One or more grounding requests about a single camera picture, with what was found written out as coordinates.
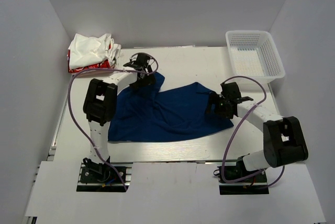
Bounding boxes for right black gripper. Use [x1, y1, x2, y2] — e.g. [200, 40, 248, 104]
[205, 93, 234, 119]

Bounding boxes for blue t shirt with print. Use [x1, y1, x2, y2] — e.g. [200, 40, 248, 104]
[108, 73, 233, 143]

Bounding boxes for white and red t shirt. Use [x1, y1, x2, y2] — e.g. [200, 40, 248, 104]
[67, 33, 121, 74]

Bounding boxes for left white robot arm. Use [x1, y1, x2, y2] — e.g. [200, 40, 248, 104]
[83, 52, 155, 182]

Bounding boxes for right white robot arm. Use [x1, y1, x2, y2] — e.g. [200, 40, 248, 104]
[205, 82, 309, 183]

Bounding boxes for white perforated plastic basket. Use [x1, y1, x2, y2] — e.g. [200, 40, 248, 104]
[226, 30, 285, 84]

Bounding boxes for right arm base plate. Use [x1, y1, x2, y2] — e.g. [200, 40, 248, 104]
[213, 166, 269, 195]

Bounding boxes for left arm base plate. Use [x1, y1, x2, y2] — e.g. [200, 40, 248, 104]
[76, 163, 132, 193]

